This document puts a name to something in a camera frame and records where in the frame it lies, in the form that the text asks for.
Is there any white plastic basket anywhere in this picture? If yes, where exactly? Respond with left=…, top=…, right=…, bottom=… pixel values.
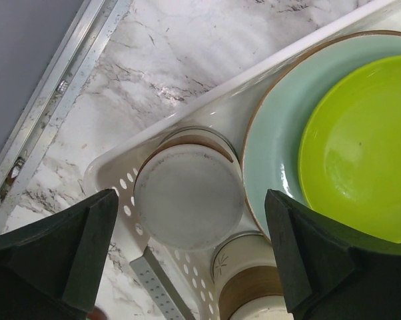
left=84, top=1, right=401, bottom=319

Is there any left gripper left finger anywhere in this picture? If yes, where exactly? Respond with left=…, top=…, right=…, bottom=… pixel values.
left=0, top=189, right=118, bottom=319

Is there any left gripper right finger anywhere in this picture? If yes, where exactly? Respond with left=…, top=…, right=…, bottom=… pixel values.
left=264, top=189, right=401, bottom=319

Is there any red sauce bottle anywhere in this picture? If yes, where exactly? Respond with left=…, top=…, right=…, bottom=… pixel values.
left=86, top=307, right=108, bottom=320

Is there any light blue flower plate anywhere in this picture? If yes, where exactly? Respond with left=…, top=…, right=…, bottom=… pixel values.
left=241, top=30, right=401, bottom=239

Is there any green fried egg plate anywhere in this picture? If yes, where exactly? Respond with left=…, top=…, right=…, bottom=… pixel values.
left=298, top=55, right=401, bottom=243

